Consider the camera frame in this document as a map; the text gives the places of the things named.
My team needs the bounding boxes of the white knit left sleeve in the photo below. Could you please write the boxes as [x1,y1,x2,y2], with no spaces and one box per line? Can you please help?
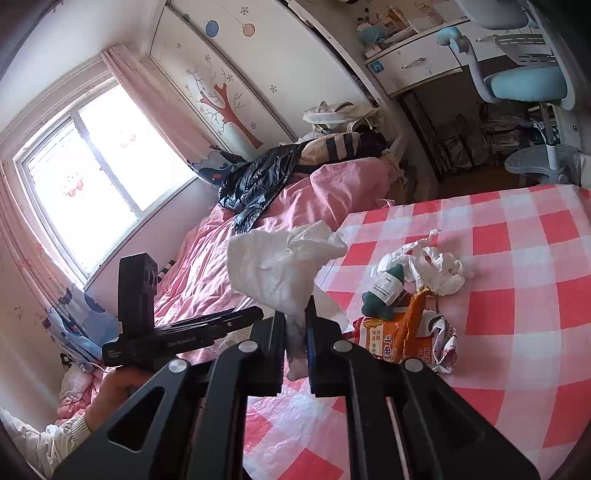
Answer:
[1,409,91,479]

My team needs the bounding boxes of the storage bags under desk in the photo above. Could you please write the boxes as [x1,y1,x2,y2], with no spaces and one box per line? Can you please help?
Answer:
[436,114,542,173]

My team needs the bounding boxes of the red white checkered tablecloth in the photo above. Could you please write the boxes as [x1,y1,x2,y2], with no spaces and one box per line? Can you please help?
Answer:
[239,183,591,480]

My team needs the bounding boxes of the green bottle white label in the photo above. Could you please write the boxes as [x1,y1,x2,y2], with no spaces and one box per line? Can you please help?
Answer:
[362,264,405,321]

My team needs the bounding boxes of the pink curtain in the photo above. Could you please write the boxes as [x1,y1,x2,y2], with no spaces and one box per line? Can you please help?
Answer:
[101,44,217,170]

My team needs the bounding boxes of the orange snack wrapper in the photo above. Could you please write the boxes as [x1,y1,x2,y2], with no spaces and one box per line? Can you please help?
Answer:
[353,287,458,374]

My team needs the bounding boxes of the grey blue office chair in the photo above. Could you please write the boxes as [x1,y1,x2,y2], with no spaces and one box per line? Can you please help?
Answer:
[437,1,583,185]

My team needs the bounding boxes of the window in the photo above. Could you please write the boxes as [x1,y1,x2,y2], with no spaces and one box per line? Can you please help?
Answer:
[15,79,195,283]

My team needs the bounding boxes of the pink duvet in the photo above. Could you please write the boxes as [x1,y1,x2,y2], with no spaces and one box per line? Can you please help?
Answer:
[154,157,398,326]

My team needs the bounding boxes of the person's left hand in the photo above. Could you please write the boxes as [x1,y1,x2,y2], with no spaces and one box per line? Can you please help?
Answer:
[84,366,152,432]

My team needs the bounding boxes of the white desk with drawers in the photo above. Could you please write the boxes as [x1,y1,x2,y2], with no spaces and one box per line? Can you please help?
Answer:
[365,19,531,96]

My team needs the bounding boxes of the white plastic trash bag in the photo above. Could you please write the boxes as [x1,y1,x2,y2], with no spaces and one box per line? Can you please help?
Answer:
[226,221,349,381]

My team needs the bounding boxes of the crumpled white tissue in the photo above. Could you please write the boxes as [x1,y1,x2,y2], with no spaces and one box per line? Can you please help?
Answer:
[370,229,466,296]

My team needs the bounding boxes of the black shiny jacket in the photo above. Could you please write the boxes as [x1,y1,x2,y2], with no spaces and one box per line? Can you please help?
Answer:
[218,143,305,234]

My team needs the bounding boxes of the wardrobe with tree decal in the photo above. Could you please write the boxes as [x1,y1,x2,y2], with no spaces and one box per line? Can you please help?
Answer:
[150,1,368,159]

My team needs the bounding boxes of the beige striped clothing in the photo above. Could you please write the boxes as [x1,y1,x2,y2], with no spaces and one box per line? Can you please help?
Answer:
[298,132,361,166]

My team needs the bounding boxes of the beige canvas bag pile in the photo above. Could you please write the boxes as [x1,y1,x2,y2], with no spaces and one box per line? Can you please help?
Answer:
[303,101,384,133]

